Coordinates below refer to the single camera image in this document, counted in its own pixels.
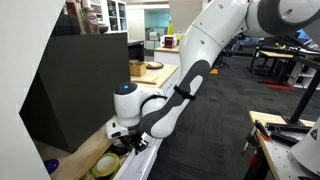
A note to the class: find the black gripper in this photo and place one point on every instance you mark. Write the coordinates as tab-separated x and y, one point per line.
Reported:
130	140

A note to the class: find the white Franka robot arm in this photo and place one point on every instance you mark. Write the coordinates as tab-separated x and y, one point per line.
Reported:
213	30

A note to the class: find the yellow-green tape roll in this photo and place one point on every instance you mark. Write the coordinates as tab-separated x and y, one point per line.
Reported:
96	170

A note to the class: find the wooden stick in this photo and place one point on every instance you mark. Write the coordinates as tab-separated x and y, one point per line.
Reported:
143	81

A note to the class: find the brown round plate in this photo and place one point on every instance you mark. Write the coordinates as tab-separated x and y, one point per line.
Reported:
155	65

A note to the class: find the black metal tool chest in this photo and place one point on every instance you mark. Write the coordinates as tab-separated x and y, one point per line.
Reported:
83	83

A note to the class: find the blue round object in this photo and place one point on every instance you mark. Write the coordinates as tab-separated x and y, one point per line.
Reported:
51	166

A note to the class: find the yellow floor object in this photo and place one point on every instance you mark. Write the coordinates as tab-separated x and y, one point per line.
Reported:
214	71

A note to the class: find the red and white box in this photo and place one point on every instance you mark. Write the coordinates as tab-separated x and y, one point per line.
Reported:
169	42

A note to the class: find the black clamp orange pad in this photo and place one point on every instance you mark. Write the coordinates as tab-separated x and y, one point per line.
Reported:
266	131

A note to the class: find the white bookshelf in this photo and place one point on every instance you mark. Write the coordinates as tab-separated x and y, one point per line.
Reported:
113	16

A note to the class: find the robot mounting table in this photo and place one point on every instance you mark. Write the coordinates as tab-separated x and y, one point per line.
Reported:
283	156

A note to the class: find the black bar clamp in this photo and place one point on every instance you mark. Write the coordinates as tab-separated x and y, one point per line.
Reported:
290	128

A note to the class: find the black stand pole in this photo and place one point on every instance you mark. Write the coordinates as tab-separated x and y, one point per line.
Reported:
305	100

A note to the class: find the black frame desk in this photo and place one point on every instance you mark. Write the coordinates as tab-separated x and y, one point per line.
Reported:
276	58

